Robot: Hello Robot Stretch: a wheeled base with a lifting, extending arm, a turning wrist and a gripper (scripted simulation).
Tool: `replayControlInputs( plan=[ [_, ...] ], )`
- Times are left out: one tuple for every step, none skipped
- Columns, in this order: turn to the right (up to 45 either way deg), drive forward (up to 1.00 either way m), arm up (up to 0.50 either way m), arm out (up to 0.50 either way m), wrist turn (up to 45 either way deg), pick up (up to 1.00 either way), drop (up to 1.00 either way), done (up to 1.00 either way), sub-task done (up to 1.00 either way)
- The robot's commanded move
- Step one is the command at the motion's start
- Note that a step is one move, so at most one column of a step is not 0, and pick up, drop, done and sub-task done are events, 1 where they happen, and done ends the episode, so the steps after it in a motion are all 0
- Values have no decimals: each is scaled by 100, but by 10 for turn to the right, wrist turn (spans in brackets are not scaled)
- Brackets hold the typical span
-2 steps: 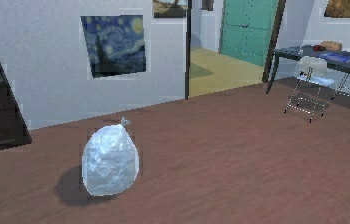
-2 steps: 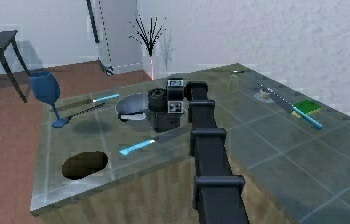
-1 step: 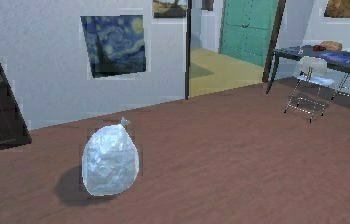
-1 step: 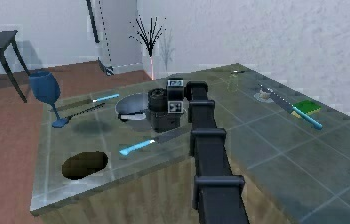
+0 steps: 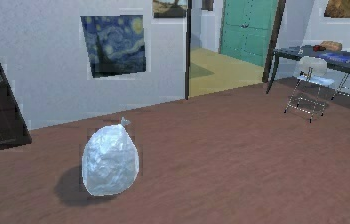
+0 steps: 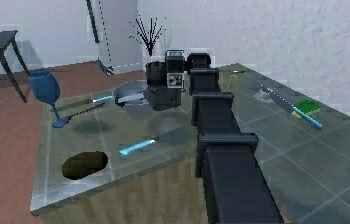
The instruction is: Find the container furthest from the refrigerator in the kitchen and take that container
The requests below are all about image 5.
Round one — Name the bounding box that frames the pale blue tied rubbish bag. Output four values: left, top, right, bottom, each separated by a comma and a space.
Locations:
81, 116, 140, 197

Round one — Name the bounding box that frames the blue starry night painting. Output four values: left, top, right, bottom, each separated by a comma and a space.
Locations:
80, 14, 147, 79

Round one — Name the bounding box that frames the brown landscape painting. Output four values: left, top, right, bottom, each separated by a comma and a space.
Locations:
152, 0, 188, 19

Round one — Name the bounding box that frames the teal room door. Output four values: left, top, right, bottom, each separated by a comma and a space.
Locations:
219, 0, 280, 68

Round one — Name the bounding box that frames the small dark framed picture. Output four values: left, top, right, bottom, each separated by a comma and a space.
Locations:
201, 0, 215, 12

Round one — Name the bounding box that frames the white metal-framed chair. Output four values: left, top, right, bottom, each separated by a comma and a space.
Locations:
283, 56, 336, 124
330, 72, 350, 108

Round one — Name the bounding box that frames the brown bread loaf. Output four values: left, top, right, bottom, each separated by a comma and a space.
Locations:
319, 40, 343, 52

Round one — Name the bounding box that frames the blue book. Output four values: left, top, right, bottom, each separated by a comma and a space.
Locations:
318, 52, 350, 64

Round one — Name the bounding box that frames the dark grey table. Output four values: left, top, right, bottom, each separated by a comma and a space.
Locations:
265, 45, 350, 95

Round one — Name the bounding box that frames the orange brown framed painting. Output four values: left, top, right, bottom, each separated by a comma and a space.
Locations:
323, 0, 350, 20

